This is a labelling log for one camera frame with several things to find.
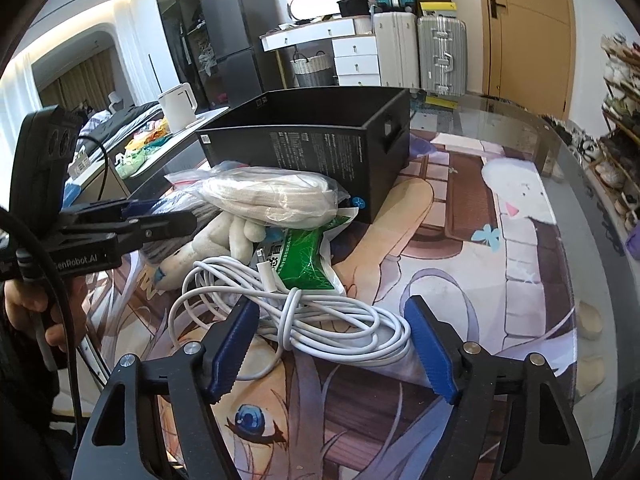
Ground white vanity desk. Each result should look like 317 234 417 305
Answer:
260 16 382 89

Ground white cable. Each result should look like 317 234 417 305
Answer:
167 255 414 379

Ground person's left hand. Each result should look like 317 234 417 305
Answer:
4 279 88 347

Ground dark glass wardrobe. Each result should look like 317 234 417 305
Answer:
152 0 212 107

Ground person's left forearm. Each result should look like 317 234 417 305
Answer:
0 305 71 480

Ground white low cabinet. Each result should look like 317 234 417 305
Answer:
65 107 232 197

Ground thin black cable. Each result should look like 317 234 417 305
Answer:
77 132 110 207

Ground white sheer curtain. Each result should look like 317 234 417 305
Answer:
0 35 57 128

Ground group of shoes on rack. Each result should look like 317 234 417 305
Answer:
590 34 640 233

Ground woven laundry basket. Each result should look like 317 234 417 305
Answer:
291 51 335 88

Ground printed cartoon table mat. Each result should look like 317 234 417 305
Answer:
85 130 579 480

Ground thick black cable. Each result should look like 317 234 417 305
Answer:
0 207 86 461

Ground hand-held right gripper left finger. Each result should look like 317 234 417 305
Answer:
85 296 261 480

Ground black cardboard box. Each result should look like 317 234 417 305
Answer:
196 86 412 224

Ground black refrigerator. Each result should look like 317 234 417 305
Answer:
201 0 286 107

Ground white suitcase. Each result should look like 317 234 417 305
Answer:
372 10 420 91

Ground wooden shoe rack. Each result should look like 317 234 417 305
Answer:
585 32 640 246

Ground green and white packet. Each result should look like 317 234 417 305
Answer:
257 215 359 306

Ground white electric kettle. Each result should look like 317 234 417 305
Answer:
158 83 199 131

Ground silver suitcase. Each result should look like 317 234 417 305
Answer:
416 14 468 97

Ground brown curtain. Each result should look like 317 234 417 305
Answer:
39 52 117 112

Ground bed with dark bedding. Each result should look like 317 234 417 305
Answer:
77 100 167 142

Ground green snack bag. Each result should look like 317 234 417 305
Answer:
114 149 151 179

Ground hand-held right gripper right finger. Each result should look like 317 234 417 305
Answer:
404 294 593 480

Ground clear bag of white gloves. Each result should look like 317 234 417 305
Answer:
164 160 353 227

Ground yellow snack bag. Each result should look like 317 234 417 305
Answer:
131 119 172 148

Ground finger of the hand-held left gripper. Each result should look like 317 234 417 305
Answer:
107 209 199 252
59 198 165 232

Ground oval mirror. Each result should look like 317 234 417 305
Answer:
289 0 347 24

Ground tan wooden door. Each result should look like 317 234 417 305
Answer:
475 0 574 119

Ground pile of shoes on floor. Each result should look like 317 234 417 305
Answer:
542 112 601 177

